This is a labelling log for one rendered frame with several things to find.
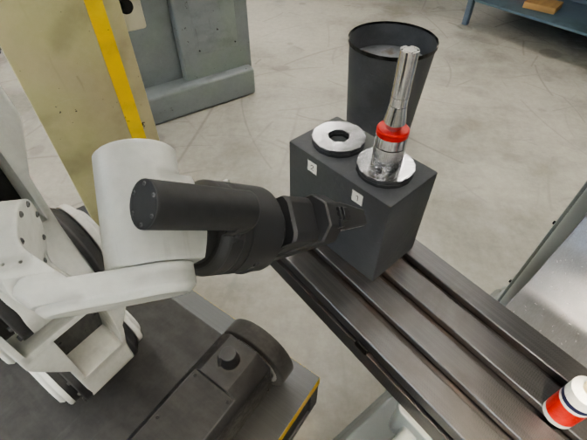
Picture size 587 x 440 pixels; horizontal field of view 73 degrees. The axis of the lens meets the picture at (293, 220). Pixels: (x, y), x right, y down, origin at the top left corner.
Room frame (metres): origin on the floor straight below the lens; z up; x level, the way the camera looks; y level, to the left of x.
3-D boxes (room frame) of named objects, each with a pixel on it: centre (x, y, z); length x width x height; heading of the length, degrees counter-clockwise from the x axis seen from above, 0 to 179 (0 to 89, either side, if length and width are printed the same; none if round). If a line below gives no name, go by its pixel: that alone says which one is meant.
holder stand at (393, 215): (0.53, -0.11, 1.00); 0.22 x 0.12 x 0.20; 42
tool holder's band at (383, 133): (0.49, -0.14, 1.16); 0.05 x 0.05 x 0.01
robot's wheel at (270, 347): (0.47, 0.09, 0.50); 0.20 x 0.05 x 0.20; 55
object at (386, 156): (0.49, -0.14, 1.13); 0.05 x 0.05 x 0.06
